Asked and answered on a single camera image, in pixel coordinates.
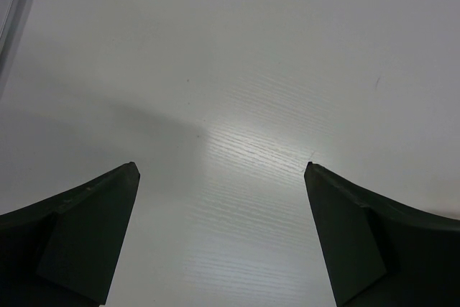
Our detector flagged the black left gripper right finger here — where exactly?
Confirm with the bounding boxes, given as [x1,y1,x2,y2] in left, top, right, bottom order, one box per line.
[304,162,459,306]

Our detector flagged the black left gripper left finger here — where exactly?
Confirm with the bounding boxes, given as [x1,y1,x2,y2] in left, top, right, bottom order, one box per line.
[1,162,140,306]

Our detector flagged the aluminium table frame rail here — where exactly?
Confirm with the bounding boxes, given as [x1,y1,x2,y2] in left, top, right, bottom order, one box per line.
[1,0,33,81]

